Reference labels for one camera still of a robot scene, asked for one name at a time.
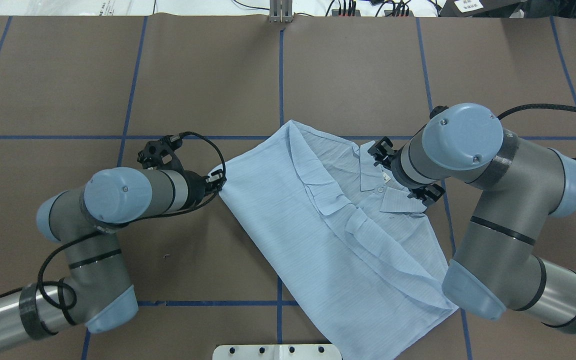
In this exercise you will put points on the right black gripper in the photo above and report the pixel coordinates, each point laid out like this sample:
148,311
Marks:
394,166

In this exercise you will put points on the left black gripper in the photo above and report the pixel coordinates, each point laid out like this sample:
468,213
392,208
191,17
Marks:
196,186

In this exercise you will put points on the light blue button-up shirt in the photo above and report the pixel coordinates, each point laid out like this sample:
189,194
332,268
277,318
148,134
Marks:
357,253

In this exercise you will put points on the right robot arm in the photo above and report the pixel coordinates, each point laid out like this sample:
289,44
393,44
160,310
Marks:
521,183

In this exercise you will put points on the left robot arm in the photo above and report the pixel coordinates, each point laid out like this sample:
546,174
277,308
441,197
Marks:
86,280

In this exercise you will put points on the black power strip right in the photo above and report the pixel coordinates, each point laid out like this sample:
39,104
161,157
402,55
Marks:
393,9

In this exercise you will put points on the black power strip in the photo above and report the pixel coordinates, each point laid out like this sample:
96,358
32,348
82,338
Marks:
343,8
393,9

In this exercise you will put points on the black labelled box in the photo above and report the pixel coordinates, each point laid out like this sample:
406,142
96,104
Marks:
481,8

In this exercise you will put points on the black power strip left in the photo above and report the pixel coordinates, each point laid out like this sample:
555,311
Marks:
343,8

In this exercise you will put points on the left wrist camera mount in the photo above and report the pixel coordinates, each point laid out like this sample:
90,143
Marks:
160,154

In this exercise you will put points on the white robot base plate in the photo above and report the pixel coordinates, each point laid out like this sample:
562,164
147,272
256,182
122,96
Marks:
277,352

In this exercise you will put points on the aluminium frame post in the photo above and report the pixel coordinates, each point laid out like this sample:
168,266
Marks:
281,11

